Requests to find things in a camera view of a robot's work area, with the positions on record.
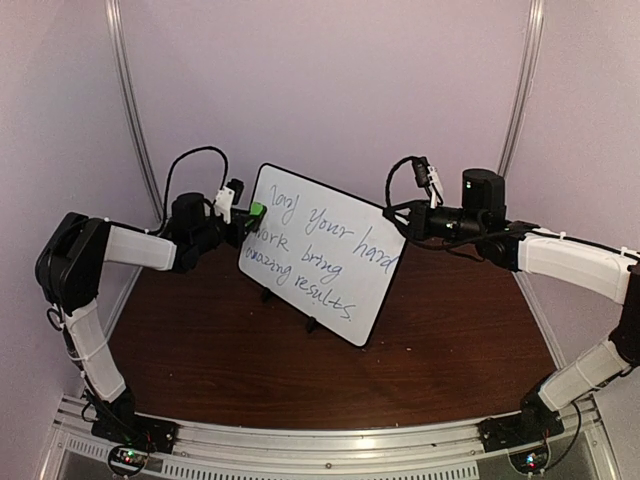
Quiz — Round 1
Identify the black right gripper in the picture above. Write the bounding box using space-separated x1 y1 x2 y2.
382 199 485 245

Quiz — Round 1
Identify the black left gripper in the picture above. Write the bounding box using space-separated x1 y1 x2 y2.
192 212 260 253

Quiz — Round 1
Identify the green whiteboard eraser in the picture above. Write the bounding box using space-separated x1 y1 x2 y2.
249 202 267 227

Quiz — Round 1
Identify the white whiteboard with writing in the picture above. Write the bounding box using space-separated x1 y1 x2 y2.
238 164 406 347

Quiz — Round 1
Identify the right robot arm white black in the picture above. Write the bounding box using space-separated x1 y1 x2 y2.
383 156 639 442

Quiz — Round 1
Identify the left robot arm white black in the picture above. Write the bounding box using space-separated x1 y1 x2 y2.
35 187 267 405

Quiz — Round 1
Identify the black whiteboard stand foot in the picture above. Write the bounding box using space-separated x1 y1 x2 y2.
305 317 319 334

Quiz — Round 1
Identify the left circuit board with leds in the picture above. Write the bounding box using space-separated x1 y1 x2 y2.
107 445 149 477

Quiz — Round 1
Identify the circuit board with leds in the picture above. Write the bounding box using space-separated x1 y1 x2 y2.
107 445 149 477
509 446 550 476

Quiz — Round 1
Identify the right circuit board with leds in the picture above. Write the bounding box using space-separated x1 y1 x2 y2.
509 446 550 476

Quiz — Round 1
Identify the black right camera cable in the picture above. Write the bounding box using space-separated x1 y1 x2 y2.
383 155 426 211

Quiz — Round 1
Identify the black camera cable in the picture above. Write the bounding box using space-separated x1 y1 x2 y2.
383 155 426 211
149 145 230 236

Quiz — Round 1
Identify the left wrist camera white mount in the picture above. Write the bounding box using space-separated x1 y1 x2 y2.
213 178 245 225

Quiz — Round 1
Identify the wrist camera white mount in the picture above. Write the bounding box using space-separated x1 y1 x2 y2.
411 157 444 209
213 178 245 225

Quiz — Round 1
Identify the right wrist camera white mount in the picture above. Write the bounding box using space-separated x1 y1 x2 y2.
411 157 444 209

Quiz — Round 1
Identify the black left camera cable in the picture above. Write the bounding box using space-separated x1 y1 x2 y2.
149 145 230 236

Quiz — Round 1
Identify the right aluminium corner post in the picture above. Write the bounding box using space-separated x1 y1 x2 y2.
498 0 545 177

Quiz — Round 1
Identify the aluminium corner post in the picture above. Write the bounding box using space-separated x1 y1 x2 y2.
498 0 545 177
103 0 167 221

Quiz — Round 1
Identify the aluminium front frame rail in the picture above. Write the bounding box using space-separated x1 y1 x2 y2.
39 269 621 480

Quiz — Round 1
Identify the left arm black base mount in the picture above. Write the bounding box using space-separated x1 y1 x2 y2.
91 406 178 454

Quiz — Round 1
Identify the left aluminium corner post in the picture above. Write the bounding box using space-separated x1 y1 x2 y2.
103 0 167 221

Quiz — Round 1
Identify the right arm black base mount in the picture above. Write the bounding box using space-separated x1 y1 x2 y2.
477 408 564 452

